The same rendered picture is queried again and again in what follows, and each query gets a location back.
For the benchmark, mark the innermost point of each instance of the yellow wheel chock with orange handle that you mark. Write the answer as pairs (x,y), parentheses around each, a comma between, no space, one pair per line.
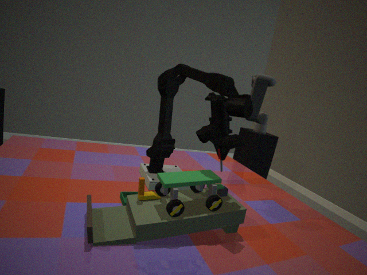
(142,195)

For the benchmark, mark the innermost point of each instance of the green wheeled trolley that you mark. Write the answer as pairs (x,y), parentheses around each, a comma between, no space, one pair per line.
(169,181)

